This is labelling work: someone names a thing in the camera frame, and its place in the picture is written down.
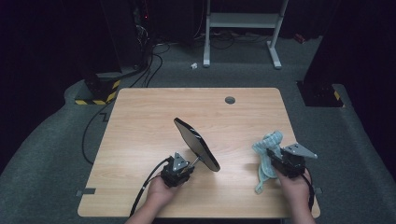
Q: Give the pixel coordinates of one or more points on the person's right hand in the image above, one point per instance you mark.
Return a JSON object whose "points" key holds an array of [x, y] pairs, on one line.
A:
{"points": [[297, 193]]}

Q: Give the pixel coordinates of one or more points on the person's left hand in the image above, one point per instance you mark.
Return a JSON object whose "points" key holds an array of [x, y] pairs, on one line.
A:
{"points": [[160, 194]]}

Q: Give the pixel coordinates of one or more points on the small white floor scrap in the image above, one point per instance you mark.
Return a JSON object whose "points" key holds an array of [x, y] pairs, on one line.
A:
{"points": [[194, 66]]}

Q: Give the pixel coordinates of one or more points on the white metal stand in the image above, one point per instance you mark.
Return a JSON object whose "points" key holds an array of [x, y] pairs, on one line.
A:
{"points": [[243, 20]]}

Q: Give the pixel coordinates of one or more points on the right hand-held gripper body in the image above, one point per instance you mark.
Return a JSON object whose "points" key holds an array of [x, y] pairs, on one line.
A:
{"points": [[291, 165]]}

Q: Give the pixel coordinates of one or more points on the black equipment rack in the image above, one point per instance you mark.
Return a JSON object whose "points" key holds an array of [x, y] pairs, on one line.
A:
{"points": [[127, 34]]}

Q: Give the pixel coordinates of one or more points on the grey table grommet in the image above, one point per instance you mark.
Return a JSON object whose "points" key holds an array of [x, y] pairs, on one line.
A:
{"points": [[230, 100]]}

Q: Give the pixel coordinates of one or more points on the light blue fluffy cloth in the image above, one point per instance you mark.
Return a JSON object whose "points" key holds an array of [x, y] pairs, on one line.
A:
{"points": [[264, 161]]}

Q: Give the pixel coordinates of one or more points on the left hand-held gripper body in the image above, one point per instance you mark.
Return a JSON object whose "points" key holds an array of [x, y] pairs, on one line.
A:
{"points": [[172, 175]]}

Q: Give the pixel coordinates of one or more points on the black yellow striped base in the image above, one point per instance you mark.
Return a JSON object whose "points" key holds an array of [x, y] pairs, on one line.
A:
{"points": [[99, 90], [320, 95]]}

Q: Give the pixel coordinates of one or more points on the small red floor object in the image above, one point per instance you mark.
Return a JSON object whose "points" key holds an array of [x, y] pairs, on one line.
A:
{"points": [[299, 38]]}

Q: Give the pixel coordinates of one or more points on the grey table edge bracket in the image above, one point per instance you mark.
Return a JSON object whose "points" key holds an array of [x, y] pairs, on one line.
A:
{"points": [[318, 190], [87, 191]]}

